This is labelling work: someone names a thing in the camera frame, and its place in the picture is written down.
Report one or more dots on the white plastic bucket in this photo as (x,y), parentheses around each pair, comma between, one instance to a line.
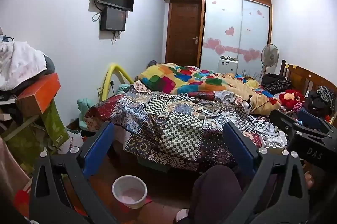
(129,191)

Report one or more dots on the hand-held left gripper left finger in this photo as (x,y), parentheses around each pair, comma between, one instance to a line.
(98,146)

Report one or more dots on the orange cardboard box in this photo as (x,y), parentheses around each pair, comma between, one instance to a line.
(36,93)

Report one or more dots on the white cloth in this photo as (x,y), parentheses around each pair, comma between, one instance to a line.
(21,63)

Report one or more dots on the brown wooden door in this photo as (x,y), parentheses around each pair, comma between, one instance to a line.
(183,32)

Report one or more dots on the small black monitor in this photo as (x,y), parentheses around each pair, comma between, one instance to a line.
(113,19)

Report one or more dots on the black striped garment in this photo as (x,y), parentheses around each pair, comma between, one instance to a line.
(275,83)

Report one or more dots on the teal plush toy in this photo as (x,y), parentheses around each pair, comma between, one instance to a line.
(83,111)

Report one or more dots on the patchwork bedspread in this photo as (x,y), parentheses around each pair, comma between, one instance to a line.
(171,129)

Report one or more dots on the wooden wardrobe with glass doors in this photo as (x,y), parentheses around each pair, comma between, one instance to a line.
(231,21)

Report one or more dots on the colourful block-pattern quilt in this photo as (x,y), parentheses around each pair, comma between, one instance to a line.
(184,79)

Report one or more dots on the black bag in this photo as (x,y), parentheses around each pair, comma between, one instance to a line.
(320,101)

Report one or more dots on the white tray of small parts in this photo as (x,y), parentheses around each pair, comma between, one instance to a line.
(272,140)

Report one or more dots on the green leaf-print bags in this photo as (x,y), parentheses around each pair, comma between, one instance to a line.
(21,127)

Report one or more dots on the person's right hand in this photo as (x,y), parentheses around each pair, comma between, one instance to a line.
(309,179)

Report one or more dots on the roll of tape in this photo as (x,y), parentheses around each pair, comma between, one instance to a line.
(202,115)

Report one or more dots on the green leaf-print box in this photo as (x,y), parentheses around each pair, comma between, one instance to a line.
(54,121)
(23,150)

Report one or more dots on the white boxy appliance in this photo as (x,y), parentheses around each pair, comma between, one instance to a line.
(227,65)

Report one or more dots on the wardrobe with heart stickers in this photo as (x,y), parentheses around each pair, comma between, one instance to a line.
(214,44)

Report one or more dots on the red plush toy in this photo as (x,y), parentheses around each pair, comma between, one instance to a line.
(291,97)

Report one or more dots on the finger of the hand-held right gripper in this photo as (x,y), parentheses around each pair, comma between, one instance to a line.
(310,118)
(283,121)

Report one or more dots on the yellow hoop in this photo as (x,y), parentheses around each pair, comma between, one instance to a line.
(115,70)

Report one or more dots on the pink satin cloth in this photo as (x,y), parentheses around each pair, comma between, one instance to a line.
(11,168)

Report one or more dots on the standing electric fan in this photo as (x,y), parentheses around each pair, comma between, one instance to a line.
(269,54)

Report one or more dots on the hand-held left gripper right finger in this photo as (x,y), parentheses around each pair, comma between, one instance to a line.
(237,141)

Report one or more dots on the wooden bed headboard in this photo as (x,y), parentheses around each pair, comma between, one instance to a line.
(302,76)

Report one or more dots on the person's leg in dark trousers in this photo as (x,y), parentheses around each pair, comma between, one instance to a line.
(216,192)

